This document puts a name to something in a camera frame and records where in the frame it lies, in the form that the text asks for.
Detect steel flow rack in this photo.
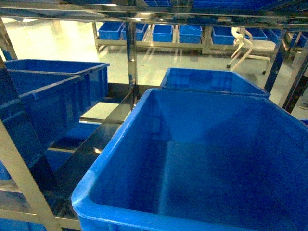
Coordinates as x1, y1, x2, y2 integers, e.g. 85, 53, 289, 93
0, 0, 308, 231

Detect large blue bin upper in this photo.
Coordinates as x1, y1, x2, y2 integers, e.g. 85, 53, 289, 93
72, 89, 308, 231

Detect blue bin behind large bin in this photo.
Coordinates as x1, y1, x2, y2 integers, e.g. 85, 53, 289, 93
160, 68, 270, 99

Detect white folding chair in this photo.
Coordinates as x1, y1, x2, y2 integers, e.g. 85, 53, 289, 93
226, 27, 276, 75

